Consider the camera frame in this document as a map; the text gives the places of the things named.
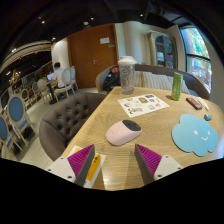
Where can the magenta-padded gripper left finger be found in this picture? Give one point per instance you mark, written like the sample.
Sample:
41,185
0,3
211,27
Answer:
61,168

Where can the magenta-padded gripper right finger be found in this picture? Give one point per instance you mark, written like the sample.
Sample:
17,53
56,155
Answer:
166,166

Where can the pink computer mouse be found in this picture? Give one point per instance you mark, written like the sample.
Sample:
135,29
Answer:
120,135

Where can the blue cloud-shaped mouse pad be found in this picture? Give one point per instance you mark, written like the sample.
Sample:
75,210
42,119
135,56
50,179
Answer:
195,135

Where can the yellow and white card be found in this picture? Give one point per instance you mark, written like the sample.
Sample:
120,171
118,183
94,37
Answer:
95,166

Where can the grey tufted armchair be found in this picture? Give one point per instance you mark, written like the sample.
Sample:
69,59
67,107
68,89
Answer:
66,123

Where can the small teal pack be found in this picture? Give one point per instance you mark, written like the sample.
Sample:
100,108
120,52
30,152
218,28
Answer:
208,117

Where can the white sticker sheet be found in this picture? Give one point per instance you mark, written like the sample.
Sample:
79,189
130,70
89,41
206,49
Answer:
143,105

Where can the black and red box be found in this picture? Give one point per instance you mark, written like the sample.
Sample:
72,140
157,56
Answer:
194,103

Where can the white tube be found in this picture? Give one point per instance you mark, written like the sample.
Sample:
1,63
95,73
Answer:
203,104

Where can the blue oval-back chairs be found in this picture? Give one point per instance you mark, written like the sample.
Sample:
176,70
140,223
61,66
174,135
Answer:
16,110

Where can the striped cushion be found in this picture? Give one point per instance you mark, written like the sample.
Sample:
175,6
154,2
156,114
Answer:
153,81
185,88

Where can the green drink can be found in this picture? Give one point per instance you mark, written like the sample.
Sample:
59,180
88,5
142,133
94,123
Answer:
177,86

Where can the grey curved sofa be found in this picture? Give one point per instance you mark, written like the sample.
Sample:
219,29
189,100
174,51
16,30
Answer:
196,85

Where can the white oval-back chair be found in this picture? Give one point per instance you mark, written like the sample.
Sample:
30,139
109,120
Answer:
73,74
66,78

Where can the person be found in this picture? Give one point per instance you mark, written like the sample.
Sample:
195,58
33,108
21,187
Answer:
59,76

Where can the laptop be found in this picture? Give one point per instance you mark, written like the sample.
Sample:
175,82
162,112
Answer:
50,76

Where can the clear shaker bottle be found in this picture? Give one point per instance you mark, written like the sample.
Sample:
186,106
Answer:
127,78

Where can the black backpack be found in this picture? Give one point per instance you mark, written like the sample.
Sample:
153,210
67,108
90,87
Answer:
111,81

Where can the gold chandelier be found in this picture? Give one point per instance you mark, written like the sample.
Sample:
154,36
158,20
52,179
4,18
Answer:
14,76

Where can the brown wooden door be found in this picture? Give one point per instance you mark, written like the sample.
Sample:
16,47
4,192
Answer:
86,63

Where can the large window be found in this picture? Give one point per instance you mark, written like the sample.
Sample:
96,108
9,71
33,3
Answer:
198,56

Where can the glass-door cabinet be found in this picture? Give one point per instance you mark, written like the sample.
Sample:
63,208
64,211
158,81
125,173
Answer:
163,50

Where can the white door sign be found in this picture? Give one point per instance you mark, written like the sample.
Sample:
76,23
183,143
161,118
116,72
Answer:
104,40

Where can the ceiling spot lights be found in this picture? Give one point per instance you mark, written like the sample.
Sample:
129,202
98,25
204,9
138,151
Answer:
86,23

